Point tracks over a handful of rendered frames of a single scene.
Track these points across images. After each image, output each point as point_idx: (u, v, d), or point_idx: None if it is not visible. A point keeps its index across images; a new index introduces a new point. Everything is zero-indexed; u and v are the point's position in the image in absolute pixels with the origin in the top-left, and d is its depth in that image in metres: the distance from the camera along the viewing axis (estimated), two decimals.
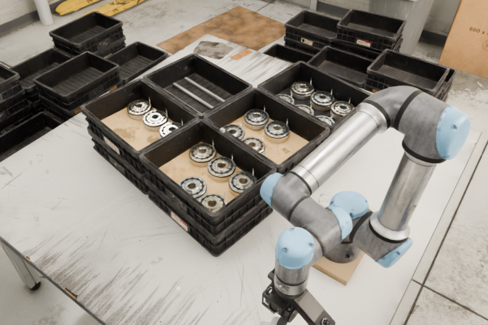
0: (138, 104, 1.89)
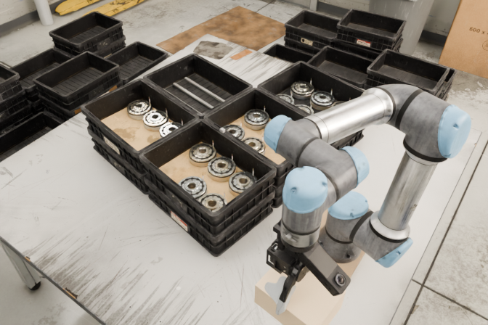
0: (138, 104, 1.89)
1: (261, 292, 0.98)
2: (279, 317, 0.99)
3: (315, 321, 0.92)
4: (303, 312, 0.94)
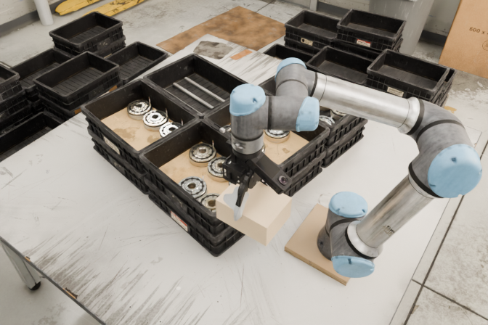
0: (138, 104, 1.89)
1: (221, 204, 1.15)
2: (237, 225, 1.16)
3: (266, 220, 1.10)
4: (257, 215, 1.12)
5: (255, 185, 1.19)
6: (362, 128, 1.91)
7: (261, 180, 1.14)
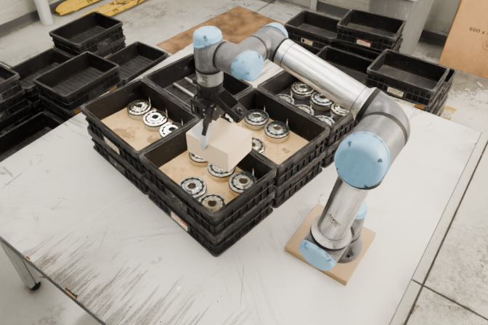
0: (138, 104, 1.89)
1: (190, 137, 1.34)
2: (205, 155, 1.35)
3: (228, 148, 1.29)
4: (220, 144, 1.31)
5: (221, 122, 1.38)
6: None
7: (225, 116, 1.33)
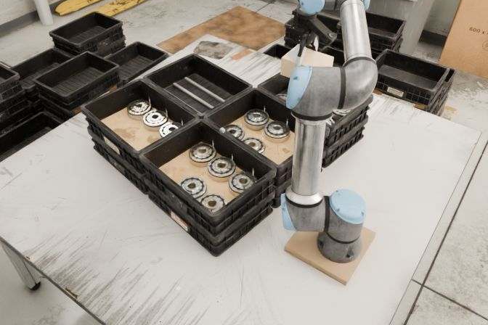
0: (138, 104, 1.89)
1: (285, 61, 1.69)
2: None
3: None
4: (311, 64, 1.65)
5: (307, 51, 1.73)
6: (362, 128, 1.91)
7: (314, 43, 1.68)
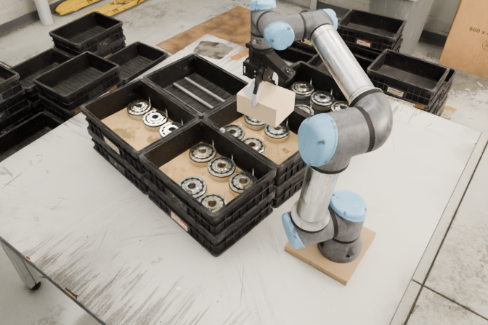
0: (138, 104, 1.89)
1: (241, 97, 1.51)
2: (253, 114, 1.52)
3: (276, 106, 1.46)
4: (269, 102, 1.47)
5: (266, 85, 1.55)
6: None
7: (272, 78, 1.50)
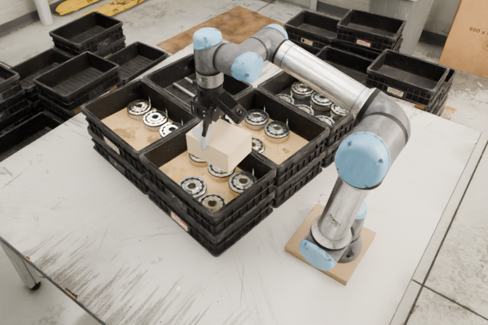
0: (138, 104, 1.89)
1: (190, 138, 1.35)
2: (205, 157, 1.36)
3: (228, 149, 1.30)
4: (220, 146, 1.31)
5: (221, 123, 1.39)
6: None
7: (225, 117, 1.34)
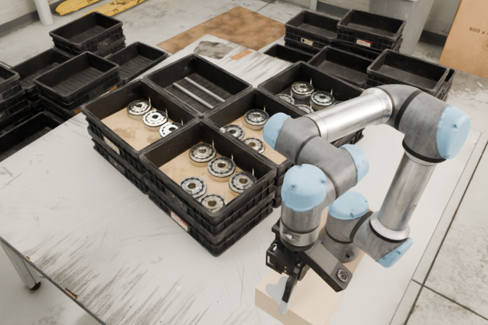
0: (138, 104, 1.89)
1: (262, 294, 0.97)
2: (281, 318, 0.98)
3: (319, 318, 0.92)
4: (306, 310, 0.93)
5: None
6: (362, 128, 1.91)
7: None
